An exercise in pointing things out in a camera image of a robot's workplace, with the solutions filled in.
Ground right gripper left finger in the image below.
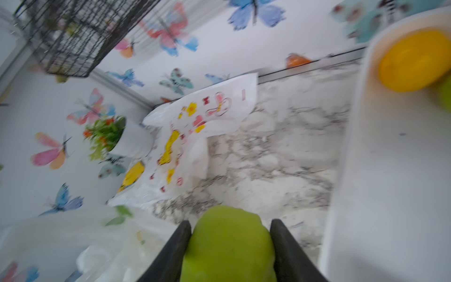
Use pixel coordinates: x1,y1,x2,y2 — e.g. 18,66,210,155
137,220,191,282

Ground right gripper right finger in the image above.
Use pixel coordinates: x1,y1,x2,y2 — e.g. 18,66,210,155
270,219,328,282

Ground green pear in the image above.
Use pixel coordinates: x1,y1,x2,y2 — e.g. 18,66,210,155
436,74,451,112
180,206,277,282

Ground white printed plastic bag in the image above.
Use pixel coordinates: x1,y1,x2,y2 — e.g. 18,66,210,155
108,73,258,209

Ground yellow toy shovel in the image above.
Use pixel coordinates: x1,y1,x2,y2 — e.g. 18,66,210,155
118,161,145,193

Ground white plastic tray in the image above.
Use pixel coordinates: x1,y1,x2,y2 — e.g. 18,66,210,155
318,7,451,282

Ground potted flower plant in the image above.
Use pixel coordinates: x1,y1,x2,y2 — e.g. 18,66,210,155
83,116,155,161

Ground black wire basket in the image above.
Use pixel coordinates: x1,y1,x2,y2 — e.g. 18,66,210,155
13,0,158,78

